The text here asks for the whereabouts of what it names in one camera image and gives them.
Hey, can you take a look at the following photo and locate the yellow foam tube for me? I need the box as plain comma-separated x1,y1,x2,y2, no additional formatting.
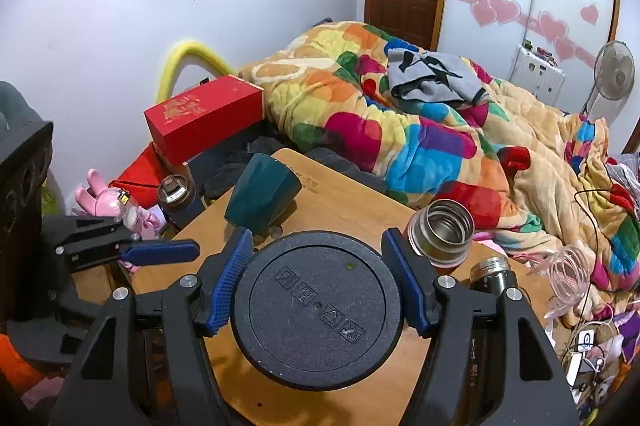
155,40,238,103

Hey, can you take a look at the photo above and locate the dark teal mug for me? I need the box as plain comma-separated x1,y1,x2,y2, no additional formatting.
224,153,302,234

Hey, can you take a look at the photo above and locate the green thermos cup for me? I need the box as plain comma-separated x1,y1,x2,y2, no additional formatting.
231,231,402,391

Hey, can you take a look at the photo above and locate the red rectangular box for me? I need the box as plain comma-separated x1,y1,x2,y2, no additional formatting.
144,76,265,165

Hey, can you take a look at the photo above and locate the grey black garment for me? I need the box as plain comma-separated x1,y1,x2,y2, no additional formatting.
387,48,488,105

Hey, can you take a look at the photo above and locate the clear glass jar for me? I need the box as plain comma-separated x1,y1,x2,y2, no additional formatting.
542,245,590,306

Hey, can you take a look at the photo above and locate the pink plush toy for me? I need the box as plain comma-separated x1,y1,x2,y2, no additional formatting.
75,168,162,240

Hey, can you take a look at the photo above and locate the colourful patchwork blanket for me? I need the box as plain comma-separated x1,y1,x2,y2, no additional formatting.
240,22,639,292

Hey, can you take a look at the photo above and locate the brown thermos bottle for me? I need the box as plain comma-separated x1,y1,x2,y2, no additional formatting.
406,198,475,274

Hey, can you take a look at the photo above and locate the white suitcase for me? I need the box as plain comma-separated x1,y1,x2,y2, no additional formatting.
509,46,565,106

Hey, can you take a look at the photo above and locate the black charging cable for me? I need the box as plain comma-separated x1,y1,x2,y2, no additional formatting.
572,188,622,332

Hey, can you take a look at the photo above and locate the standing electric fan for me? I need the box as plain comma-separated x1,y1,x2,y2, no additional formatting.
584,40,636,118

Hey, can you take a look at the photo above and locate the black thermos bottle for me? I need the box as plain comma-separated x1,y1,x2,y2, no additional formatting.
469,256,518,296

